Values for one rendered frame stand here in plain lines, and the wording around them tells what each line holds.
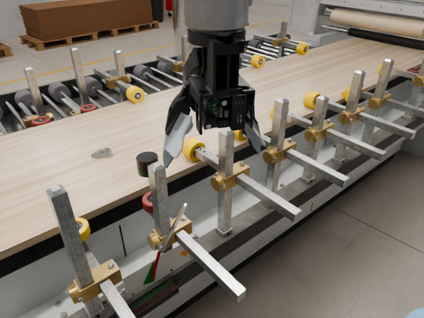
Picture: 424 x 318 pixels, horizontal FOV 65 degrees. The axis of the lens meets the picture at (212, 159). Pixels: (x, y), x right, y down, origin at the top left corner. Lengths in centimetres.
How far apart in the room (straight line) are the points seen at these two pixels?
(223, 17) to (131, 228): 98
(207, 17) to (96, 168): 99
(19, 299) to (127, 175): 50
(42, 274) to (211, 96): 94
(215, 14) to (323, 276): 187
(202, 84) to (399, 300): 190
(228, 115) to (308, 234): 195
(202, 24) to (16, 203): 98
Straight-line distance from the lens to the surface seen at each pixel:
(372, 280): 221
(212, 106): 41
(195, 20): 40
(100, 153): 138
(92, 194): 119
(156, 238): 103
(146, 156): 93
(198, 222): 142
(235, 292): 91
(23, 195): 128
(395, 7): 319
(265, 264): 210
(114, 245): 127
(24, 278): 121
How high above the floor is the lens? 160
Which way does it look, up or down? 33 degrees down
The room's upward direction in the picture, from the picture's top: straight up
